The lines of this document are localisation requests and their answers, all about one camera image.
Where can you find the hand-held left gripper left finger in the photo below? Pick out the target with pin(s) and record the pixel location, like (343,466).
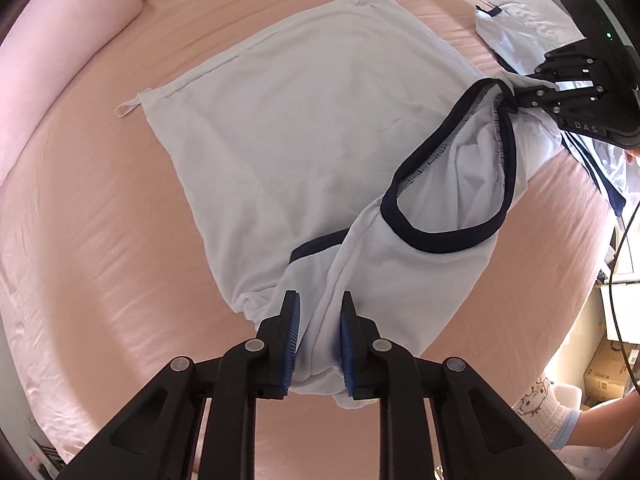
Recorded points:
(292,350)

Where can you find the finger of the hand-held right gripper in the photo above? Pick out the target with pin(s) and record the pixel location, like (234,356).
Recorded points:
(540,96)
(565,65)

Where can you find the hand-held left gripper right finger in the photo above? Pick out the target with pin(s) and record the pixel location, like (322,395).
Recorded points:
(346,355)

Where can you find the white jacket with navy stripes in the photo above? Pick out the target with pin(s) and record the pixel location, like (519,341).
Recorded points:
(510,45)

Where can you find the white T-shirt with navy collar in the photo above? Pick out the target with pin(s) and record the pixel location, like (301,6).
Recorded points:
(300,135)

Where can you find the pink checked quilt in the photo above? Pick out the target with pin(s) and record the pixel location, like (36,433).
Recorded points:
(525,5)

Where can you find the bed with pink sheet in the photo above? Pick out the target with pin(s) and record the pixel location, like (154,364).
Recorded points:
(125,260)

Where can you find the cardboard box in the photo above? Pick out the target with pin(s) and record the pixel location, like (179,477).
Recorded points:
(607,375)

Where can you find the pink pillow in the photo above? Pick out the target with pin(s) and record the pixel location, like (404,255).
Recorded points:
(60,50)

